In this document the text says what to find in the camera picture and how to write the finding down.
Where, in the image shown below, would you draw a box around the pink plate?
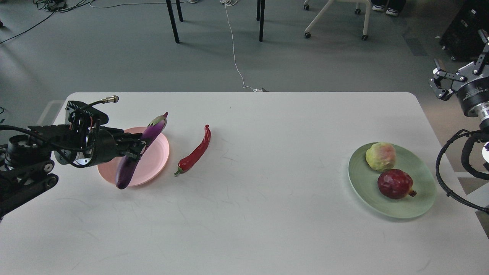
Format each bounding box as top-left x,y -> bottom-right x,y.
97,133 -> 170,187

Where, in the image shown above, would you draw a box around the black table legs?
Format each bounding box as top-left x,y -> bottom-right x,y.
256,0 -> 266,42
165,0 -> 183,44

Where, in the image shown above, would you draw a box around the purple eggplant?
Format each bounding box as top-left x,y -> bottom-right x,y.
115,112 -> 168,189

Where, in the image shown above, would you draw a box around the green pink fruit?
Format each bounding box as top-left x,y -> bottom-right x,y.
365,142 -> 397,172

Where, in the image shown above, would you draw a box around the red chili pepper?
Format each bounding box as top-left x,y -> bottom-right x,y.
174,124 -> 212,176

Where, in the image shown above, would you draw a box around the white cable on floor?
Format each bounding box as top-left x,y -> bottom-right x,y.
220,0 -> 262,93

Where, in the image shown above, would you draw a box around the black table legs right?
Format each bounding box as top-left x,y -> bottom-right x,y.
256,0 -> 266,42

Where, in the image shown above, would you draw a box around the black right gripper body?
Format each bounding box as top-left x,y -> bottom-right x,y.
457,77 -> 489,119

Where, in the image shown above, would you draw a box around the black equipment case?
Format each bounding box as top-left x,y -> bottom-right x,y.
439,0 -> 489,61

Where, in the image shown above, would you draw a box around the white office chair base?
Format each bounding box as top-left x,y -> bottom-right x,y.
303,0 -> 372,41

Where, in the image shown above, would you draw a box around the black table legs left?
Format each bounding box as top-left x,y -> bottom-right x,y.
165,0 -> 183,44

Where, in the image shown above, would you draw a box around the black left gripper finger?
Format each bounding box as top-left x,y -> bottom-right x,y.
115,132 -> 147,149
117,150 -> 141,162

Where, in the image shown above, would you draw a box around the person's shoes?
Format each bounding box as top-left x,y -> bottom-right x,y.
372,5 -> 400,17

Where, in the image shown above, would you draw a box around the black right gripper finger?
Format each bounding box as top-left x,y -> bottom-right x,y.
473,29 -> 489,75
429,58 -> 467,101

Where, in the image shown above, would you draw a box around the dark red pomegranate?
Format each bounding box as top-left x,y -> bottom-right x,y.
377,169 -> 417,200

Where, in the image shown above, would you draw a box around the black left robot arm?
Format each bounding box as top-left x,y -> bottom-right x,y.
0,95 -> 148,217

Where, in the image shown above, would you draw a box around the black cables on floor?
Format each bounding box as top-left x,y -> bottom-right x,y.
0,0 -> 191,45

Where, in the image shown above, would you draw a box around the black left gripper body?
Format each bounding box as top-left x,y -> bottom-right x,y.
82,128 -> 124,165

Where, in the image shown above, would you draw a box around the green plate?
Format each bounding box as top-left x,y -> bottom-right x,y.
348,142 -> 436,219

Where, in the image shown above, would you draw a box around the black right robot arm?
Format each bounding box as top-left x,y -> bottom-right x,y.
429,29 -> 489,214

